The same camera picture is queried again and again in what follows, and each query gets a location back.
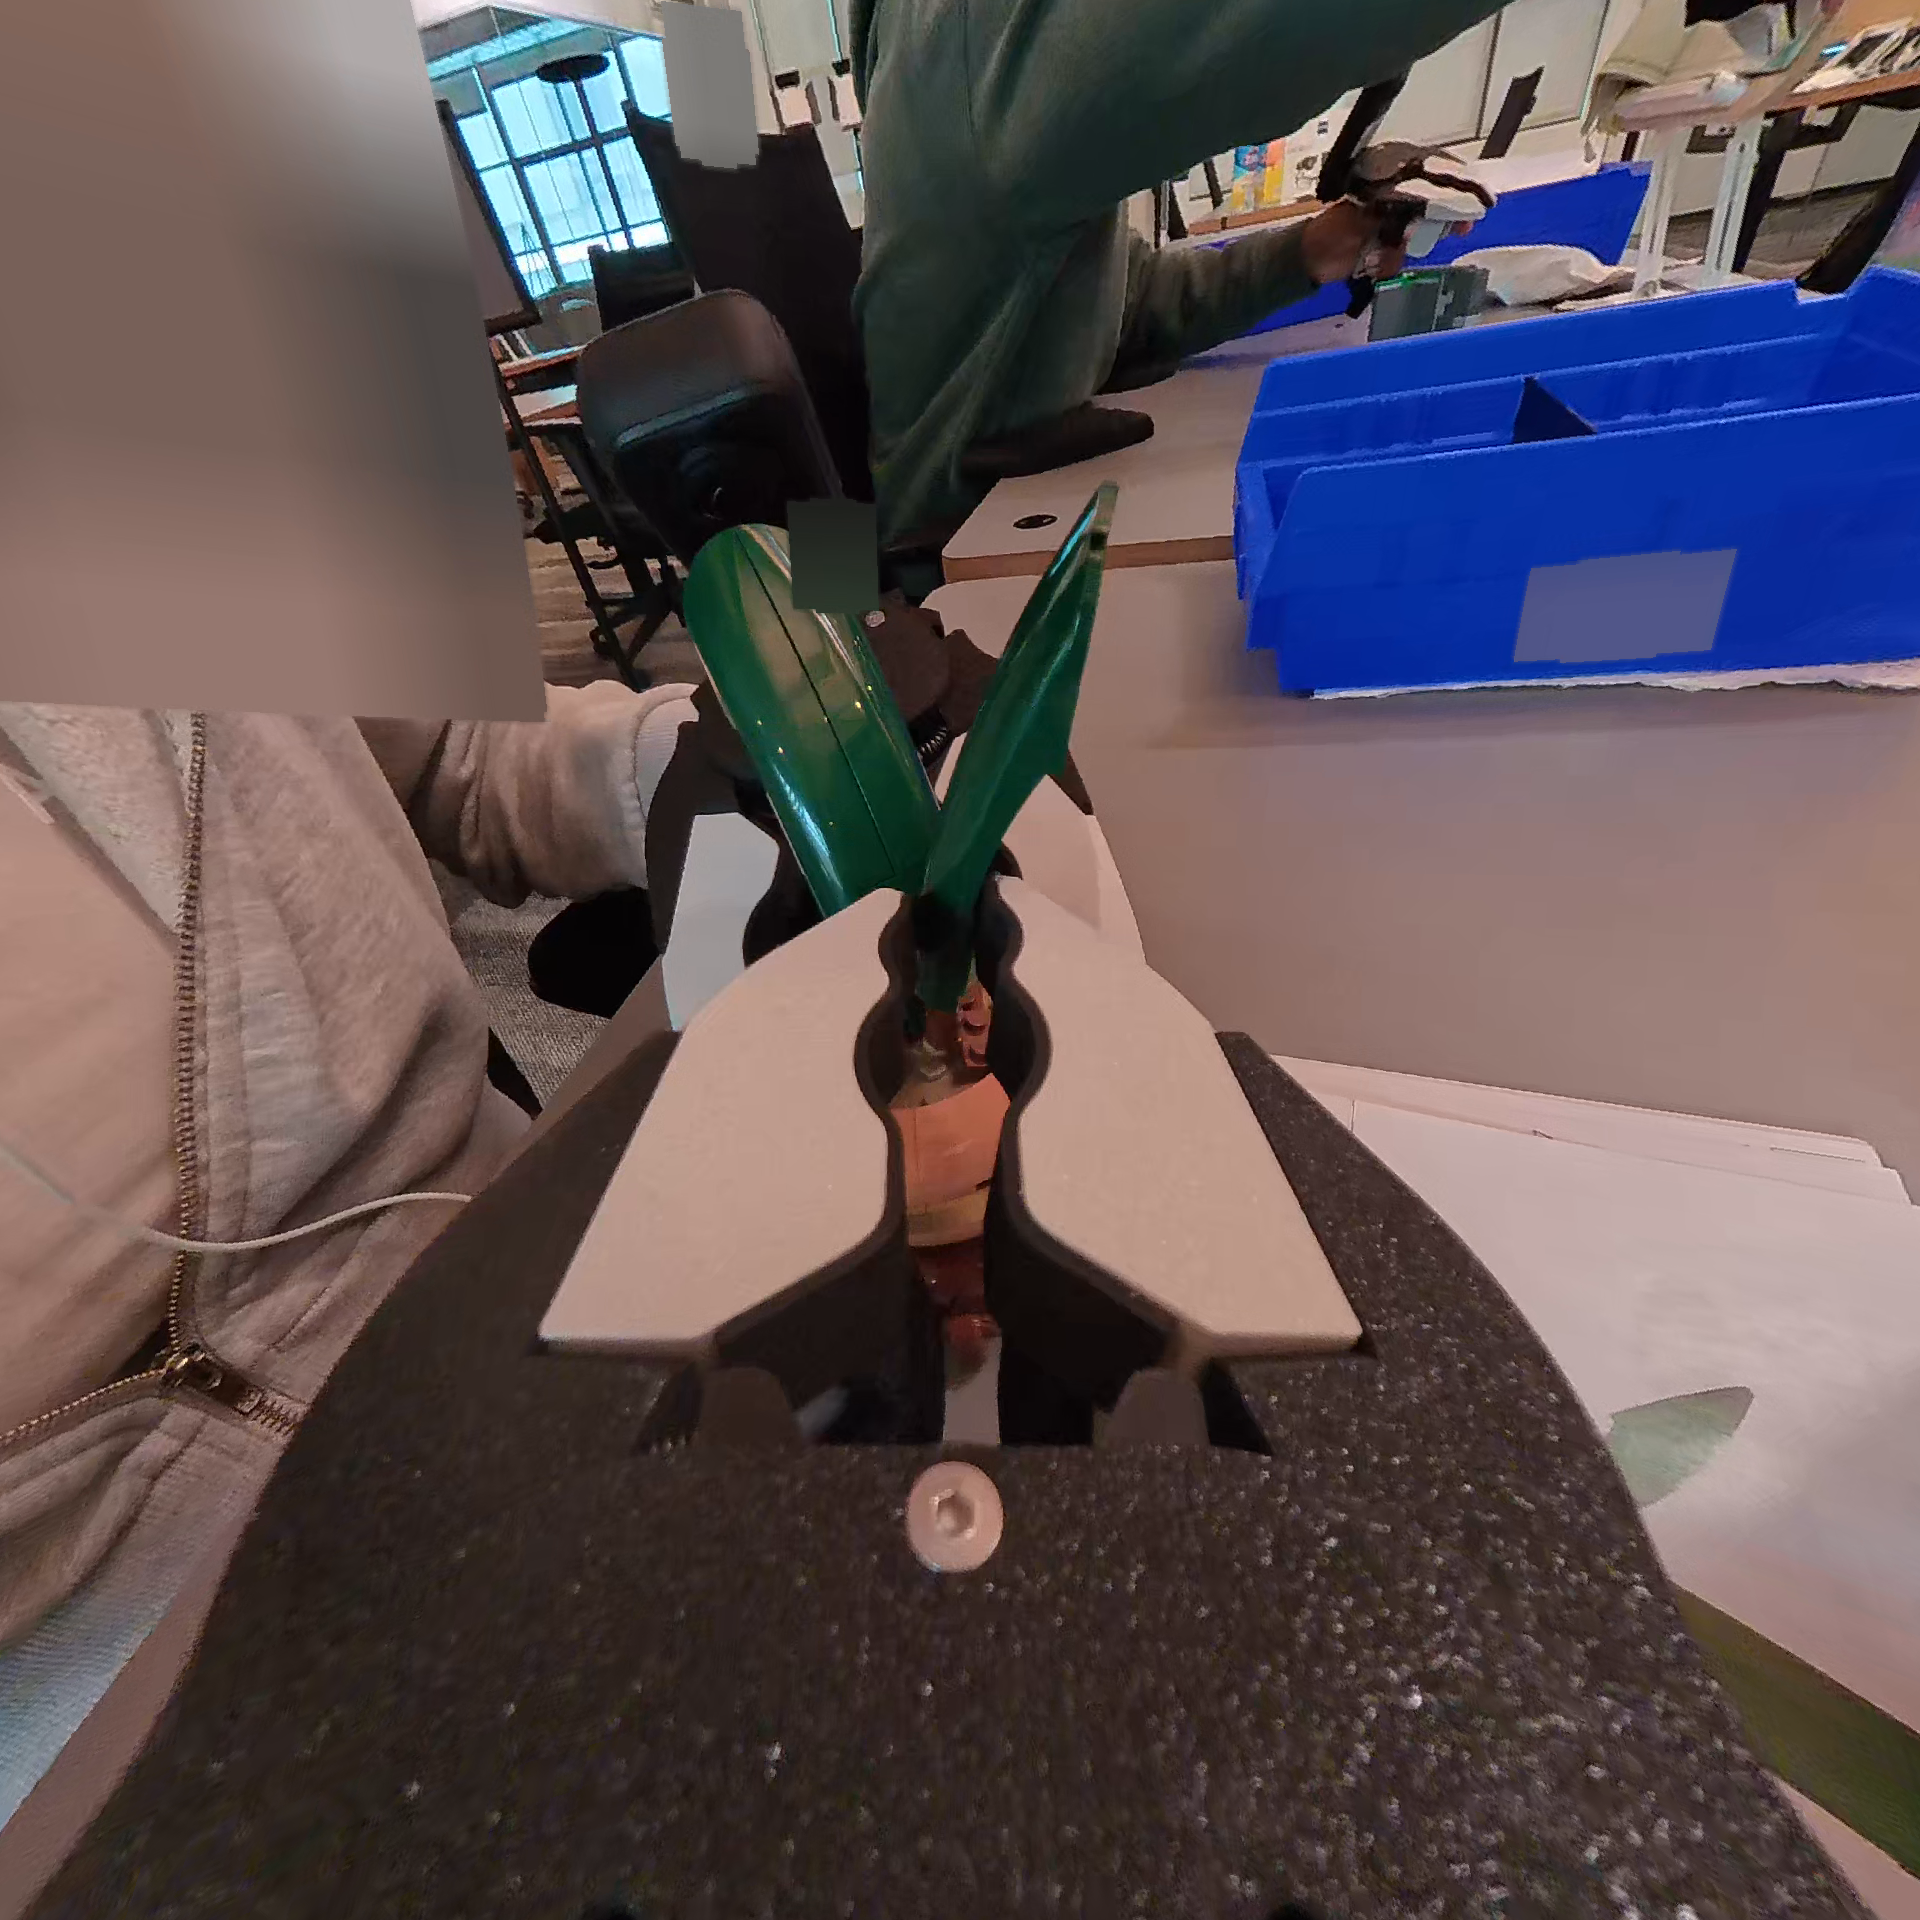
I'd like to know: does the blue plastic bin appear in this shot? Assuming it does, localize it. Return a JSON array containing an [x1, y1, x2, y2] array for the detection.
[[1201, 161, 1652, 340], [1234, 267, 1920, 700]]

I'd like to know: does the building instruction booklet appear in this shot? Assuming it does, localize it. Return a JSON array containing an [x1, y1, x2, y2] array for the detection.
[[1274, 1056, 1920, 1920]]

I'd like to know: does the white bag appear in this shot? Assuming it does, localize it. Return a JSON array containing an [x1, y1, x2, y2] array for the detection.
[[1479, 242, 1635, 308]]

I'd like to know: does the white paper sheet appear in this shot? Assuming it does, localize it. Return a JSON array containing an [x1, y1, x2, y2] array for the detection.
[[1305, 658, 1920, 701]]

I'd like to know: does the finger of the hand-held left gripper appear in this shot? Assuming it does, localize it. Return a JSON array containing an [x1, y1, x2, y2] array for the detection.
[[661, 813, 787, 1032], [997, 776, 1153, 965]]

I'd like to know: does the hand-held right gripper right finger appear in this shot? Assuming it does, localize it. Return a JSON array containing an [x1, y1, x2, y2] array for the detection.
[[987, 881, 1368, 1370]]

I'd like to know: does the black floor lamp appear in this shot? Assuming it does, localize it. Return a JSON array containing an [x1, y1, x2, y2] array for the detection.
[[538, 54, 615, 256]]

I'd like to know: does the brown-edged grey desk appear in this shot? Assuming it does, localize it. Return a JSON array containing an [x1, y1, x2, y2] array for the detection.
[[944, 349, 1252, 586]]

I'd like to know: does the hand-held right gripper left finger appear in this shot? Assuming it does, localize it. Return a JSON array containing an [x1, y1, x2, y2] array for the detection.
[[541, 888, 916, 1358]]

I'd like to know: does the white cable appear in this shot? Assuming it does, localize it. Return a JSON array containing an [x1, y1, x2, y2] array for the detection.
[[0, 1136, 478, 1257]]

